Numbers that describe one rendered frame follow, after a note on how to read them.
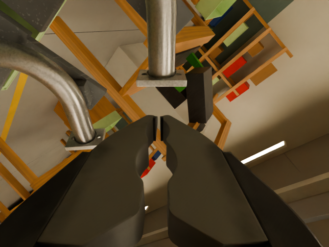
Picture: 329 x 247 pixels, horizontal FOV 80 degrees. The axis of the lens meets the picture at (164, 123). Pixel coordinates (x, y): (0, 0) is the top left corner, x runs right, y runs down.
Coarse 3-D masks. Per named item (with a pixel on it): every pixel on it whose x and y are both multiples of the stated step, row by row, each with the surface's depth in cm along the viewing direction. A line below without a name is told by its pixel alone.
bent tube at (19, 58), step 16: (0, 48) 21; (16, 48) 22; (0, 64) 22; (16, 64) 22; (32, 64) 22; (48, 64) 23; (48, 80) 23; (64, 80) 24; (64, 96) 25; (80, 96) 26; (80, 112) 27; (80, 128) 28; (80, 144) 30; (96, 144) 30
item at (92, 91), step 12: (0, 12) 23; (0, 24) 24; (12, 24) 24; (0, 36) 24; (12, 36) 25; (24, 36) 25; (36, 48) 26; (60, 60) 27; (0, 72) 27; (72, 72) 28; (0, 84) 28; (84, 84) 28; (96, 84) 30; (84, 96) 28; (96, 96) 31
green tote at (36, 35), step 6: (0, 0) 35; (66, 0) 33; (0, 6) 35; (6, 6) 35; (6, 12) 35; (12, 12) 35; (12, 18) 35; (18, 18) 35; (54, 18) 35; (24, 24) 35; (30, 30) 35; (36, 30) 35; (36, 36) 35; (42, 36) 36; (12, 72) 38; (18, 72) 39; (12, 78) 39; (6, 84) 40
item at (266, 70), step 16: (224, 16) 517; (256, 16) 451; (240, 32) 481; (272, 32) 451; (256, 48) 483; (240, 64) 512; (272, 64) 486; (224, 80) 539; (256, 80) 512; (224, 96) 552
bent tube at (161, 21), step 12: (156, 0) 18; (168, 0) 18; (156, 12) 18; (168, 12) 18; (156, 24) 19; (168, 24) 19; (156, 36) 19; (168, 36) 20; (156, 48) 20; (168, 48) 20; (156, 60) 21; (168, 60) 21; (144, 72) 24; (156, 72) 21; (168, 72) 21; (180, 72) 24; (144, 84) 21; (156, 84) 21; (168, 84) 21; (180, 84) 21
